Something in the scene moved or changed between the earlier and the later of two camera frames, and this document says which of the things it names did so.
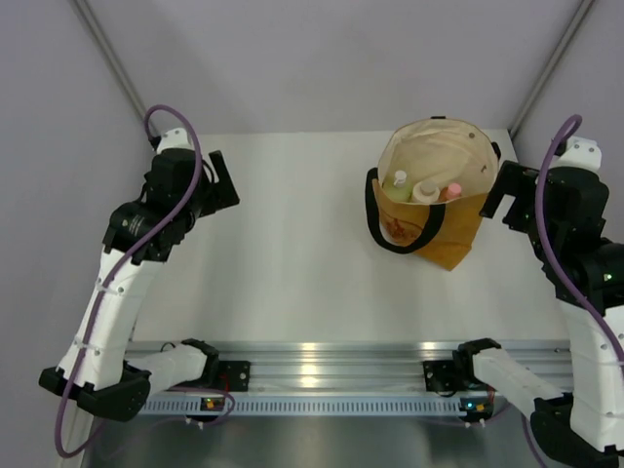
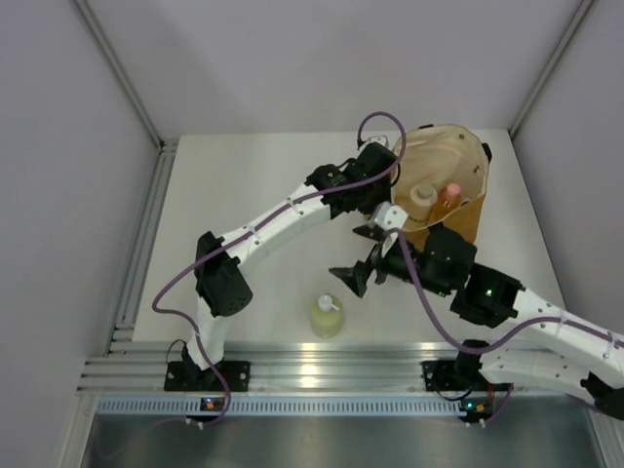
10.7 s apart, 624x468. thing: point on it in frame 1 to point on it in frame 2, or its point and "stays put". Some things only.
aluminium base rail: (365, 367) stays put
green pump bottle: (399, 186) to (327, 316)
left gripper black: (225, 196) to (366, 210)
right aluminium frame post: (582, 12) stays put
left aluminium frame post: (93, 26) stays put
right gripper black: (511, 178) to (357, 276)
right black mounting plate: (440, 376) stays put
